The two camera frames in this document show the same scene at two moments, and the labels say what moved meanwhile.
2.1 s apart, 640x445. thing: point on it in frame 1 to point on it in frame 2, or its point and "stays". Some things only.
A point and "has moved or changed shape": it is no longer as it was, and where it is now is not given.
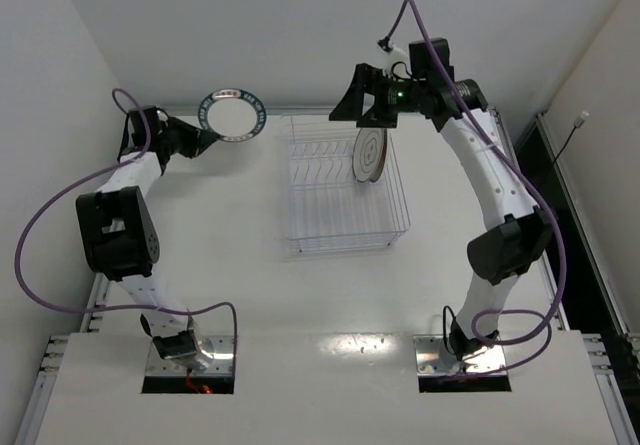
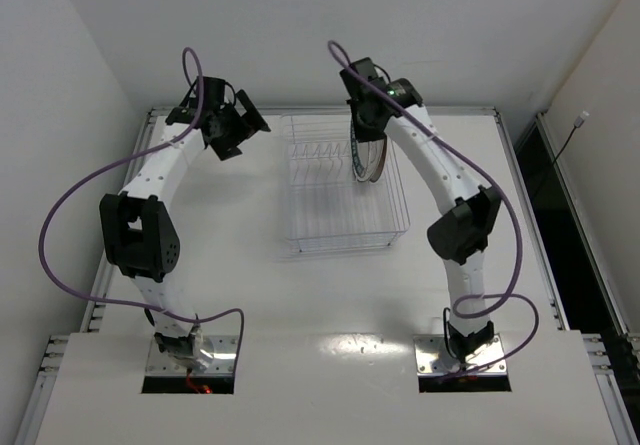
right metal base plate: [434, 357] stays
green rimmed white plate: [233, 115] has moved or changed shape
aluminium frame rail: [602, 365] stays
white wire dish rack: [327, 207] stays
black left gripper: [179, 135] to [233, 128]
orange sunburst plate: [384, 156] stays
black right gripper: [368, 91] to [368, 128]
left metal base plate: [222, 348] stays
